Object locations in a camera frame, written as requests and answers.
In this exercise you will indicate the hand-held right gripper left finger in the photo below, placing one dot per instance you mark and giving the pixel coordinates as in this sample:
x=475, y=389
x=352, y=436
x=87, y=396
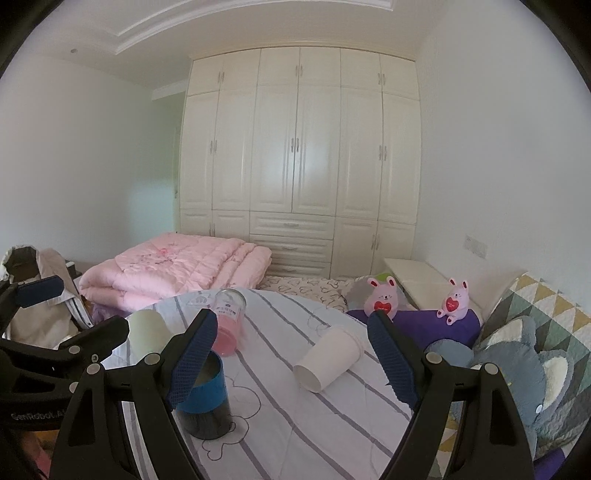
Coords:
x=193, y=357

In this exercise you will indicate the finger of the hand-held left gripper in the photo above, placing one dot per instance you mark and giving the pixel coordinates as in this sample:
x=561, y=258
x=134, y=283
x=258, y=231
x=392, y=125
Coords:
x=41, y=290
x=99, y=333

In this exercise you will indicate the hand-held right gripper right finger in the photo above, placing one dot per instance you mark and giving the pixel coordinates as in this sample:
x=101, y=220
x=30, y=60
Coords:
x=392, y=362

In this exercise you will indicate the white paper cup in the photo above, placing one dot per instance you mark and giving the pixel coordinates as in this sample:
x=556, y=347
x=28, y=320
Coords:
x=328, y=360

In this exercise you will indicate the cream cup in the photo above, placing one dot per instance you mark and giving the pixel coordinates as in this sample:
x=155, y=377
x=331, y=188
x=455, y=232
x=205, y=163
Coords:
x=147, y=337

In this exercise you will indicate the beige jacket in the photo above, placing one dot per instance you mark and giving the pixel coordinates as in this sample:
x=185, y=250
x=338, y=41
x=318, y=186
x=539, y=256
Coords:
x=41, y=318

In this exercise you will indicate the blue and black canister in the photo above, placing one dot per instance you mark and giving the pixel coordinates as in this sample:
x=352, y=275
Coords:
x=207, y=401

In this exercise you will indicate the purple pillow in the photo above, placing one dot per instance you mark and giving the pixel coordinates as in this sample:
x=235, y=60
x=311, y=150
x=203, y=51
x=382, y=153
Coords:
x=425, y=325

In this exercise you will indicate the pink glass jar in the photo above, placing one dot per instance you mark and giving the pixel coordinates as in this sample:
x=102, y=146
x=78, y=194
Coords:
x=228, y=323

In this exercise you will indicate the pink bunny plush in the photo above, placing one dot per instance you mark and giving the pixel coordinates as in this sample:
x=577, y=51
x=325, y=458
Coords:
x=455, y=302
x=381, y=297

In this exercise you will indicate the pink quilt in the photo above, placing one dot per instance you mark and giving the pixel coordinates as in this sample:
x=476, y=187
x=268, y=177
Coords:
x=175, y=265

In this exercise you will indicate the white pillow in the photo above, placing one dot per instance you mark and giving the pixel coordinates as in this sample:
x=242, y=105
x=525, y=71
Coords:
x=443, y=281

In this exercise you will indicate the striped white bedsheet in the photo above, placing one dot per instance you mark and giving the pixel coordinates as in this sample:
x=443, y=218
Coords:
x=286, y=415

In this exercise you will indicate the heart print sheet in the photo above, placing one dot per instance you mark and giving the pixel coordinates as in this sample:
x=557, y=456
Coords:
x=304, y=288

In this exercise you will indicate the grey elephant plush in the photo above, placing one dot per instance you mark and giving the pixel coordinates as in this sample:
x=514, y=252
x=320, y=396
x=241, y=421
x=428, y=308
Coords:
x=526, y=374

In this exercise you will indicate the white wardrobe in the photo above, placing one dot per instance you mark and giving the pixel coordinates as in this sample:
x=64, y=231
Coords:
x=300, y=152

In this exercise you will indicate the wall socket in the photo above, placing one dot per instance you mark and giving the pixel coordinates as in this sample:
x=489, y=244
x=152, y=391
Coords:
x=476, y=245

